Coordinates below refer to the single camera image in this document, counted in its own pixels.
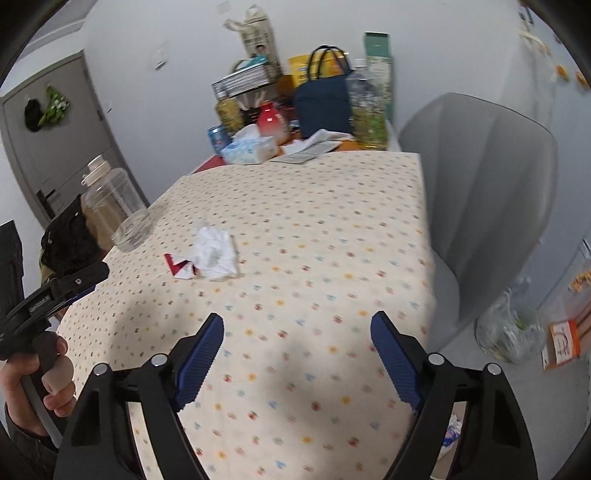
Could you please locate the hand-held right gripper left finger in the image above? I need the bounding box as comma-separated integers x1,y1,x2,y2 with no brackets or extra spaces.
53,313,225,480

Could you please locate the white tissue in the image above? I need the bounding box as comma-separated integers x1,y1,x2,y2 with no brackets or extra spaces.
191,222,241,281

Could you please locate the dotted cream tablecloth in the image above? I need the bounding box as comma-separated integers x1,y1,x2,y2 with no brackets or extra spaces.
58,150,439,480

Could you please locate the wire basket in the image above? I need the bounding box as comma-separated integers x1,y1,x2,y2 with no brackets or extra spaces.
211,59,283,99

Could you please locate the clear bottle with white cap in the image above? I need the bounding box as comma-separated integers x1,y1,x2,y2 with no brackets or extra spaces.
82,155,155,252

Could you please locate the blue can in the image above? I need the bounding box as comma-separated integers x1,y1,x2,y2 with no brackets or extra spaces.
208,124,232,154

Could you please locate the tissue with print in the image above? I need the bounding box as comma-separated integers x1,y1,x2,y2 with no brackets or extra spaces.
442,414,463,449

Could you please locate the printed paper leaflet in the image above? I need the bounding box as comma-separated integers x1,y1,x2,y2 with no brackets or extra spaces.
270,141,345,165

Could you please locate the black hanging cap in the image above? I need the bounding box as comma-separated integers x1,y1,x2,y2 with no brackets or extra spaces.
23,98,44,132

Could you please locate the yellow oil bottle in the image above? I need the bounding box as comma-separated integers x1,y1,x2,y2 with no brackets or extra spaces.
213,90,245,134

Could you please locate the grey door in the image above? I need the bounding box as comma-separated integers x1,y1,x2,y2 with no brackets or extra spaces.
0,51,151,227

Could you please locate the red and white wrapper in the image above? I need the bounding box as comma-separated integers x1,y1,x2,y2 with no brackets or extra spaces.
164,253,202,280

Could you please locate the clear bag of greens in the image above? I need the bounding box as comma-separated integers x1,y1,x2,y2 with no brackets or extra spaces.
475,277,546,363

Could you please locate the yellow box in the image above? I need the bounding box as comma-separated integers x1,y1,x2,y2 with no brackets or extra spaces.
288,53,349,88

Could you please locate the blue and white tissue pack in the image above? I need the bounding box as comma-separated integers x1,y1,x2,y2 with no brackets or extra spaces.
222,124,280,165

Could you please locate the black bag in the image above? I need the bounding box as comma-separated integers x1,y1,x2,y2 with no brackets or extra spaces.
39,194,100,278

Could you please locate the navy lunch bag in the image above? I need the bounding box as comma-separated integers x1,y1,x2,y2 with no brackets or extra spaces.
293,45,356,139

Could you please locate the red placemat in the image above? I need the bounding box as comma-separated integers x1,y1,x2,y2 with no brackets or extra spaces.
191,154,229,175

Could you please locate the white cloth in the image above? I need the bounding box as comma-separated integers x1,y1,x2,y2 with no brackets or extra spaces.
300,129,354,146

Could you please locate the orange and white box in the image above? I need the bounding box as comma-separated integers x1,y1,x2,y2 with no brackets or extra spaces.
541,318,580,370

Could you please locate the beige drink carton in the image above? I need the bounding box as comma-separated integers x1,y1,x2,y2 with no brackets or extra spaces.
225,4,282,70

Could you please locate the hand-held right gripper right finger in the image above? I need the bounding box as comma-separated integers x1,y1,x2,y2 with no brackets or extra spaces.
370,311,539,480

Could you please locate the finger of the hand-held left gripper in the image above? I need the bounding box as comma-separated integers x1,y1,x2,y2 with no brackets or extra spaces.
47,261,110,303

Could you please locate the green hanging cloth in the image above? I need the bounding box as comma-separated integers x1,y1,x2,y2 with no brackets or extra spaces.
39,84,72,126

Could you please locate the person's left forearm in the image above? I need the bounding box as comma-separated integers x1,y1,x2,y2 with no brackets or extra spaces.
0,404,61,480

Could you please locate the tall green box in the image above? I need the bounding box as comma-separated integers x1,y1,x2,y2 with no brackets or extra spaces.
363,31,395,116

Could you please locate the person's left hand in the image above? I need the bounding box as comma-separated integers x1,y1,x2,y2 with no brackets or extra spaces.
0,336,78,437

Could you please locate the large green label bottle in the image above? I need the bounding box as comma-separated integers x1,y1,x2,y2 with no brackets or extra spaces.
345,58,389,152

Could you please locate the red bottle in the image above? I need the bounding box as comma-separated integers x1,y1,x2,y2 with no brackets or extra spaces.
257,100,291,144

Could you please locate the grey chair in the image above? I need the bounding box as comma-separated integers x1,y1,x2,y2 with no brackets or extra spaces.
398,92,559,352

